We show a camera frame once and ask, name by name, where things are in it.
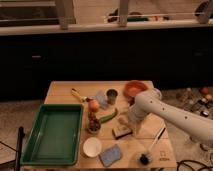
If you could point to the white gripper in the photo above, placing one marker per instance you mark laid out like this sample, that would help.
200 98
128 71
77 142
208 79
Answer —
123 121

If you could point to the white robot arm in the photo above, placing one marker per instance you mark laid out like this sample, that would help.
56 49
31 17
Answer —
150 101

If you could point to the green plastic tray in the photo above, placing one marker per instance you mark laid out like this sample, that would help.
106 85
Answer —
55 136

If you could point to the green cucumber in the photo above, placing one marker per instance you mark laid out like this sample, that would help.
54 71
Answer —
107 118

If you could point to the wooden table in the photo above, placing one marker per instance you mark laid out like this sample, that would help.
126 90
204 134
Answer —
132 146

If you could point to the metal cup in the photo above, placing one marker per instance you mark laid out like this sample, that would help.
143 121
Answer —
111 96

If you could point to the light blue cloth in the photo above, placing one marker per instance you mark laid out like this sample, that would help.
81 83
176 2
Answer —
100 98

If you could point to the orange bowl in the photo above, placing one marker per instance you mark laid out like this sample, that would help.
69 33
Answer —
133 87

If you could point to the orange fruit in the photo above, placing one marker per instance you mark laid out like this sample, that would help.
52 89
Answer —
93 106

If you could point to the blue sponge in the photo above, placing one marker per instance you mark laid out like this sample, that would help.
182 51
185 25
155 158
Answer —
110 155

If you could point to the small white bowl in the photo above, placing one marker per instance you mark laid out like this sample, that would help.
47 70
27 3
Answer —
92 147

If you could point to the black dish brush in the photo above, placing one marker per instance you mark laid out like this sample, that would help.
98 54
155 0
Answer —
146 156

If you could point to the yellow banana toy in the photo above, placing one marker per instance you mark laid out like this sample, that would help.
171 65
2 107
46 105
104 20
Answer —
81 98

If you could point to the black stand left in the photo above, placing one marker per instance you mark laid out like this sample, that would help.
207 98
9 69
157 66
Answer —
17 149

